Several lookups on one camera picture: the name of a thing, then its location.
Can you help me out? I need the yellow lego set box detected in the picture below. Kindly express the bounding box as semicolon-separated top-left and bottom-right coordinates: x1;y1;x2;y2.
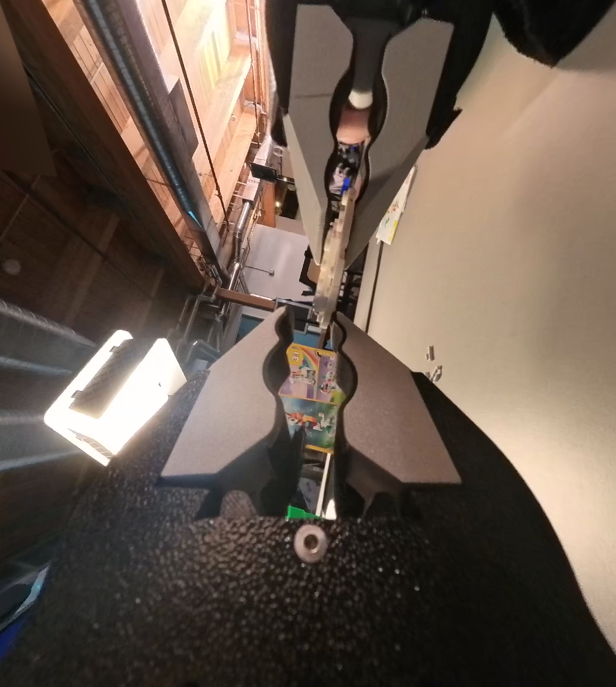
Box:
277;343;347;455

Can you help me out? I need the white studio light panel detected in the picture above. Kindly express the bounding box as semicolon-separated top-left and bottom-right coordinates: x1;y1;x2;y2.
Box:
44;330;188;467

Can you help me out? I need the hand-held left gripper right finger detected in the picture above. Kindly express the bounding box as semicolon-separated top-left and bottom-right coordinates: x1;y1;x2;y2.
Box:
329;311;461;518

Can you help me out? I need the round cream lego plate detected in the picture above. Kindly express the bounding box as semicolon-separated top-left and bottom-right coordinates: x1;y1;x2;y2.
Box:
311;190;358;331

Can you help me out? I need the lego instruction booklet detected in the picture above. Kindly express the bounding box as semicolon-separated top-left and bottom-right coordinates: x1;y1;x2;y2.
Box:
377;166;417;247

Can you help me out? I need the person's right hand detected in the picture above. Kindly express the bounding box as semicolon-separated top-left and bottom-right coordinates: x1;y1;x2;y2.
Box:
336;104;376;145

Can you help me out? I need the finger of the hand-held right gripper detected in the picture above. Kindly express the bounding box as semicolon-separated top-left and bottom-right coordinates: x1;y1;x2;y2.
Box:
340;21;455;269
282;4;360;264

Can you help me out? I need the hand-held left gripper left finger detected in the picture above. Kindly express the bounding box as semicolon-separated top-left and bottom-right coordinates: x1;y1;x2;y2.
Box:
160;308;295;518

